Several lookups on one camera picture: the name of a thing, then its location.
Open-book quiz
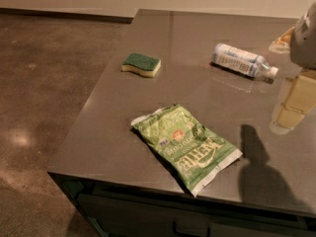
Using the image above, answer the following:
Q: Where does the green jalapeno chip bag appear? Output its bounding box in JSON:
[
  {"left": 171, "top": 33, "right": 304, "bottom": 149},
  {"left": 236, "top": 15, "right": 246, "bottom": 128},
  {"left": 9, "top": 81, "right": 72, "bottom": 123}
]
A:
[{"left": 131, "top": 105, "right": 243, "bottom": 197}]

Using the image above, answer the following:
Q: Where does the green and yellow sponge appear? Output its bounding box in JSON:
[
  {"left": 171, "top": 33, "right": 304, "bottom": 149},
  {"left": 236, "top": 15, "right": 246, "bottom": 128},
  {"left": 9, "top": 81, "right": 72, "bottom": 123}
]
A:
[{"left": 121, "top": 53, "right": 161, "bottom": 78}]

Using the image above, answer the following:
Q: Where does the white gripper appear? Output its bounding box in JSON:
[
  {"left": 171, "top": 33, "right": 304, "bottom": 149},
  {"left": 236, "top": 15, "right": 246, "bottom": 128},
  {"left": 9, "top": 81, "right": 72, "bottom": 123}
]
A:
[{"left": 269, "top": 3, "right": 316, "bottom": 134}]

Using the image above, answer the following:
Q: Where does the blue plastic water bottle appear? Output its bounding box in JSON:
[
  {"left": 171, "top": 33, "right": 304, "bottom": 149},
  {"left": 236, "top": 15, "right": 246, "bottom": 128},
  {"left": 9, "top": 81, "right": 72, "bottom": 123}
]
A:
[{"left": 211, "top": 43, "right": 278, "bottom": 79}]

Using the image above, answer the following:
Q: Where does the dark cabinet drawer front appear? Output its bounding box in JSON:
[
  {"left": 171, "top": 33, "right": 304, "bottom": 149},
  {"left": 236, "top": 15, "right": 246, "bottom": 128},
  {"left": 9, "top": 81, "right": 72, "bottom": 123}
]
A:
[{"left": 78, "top": 194, "right": 316, "bottom": 237}]

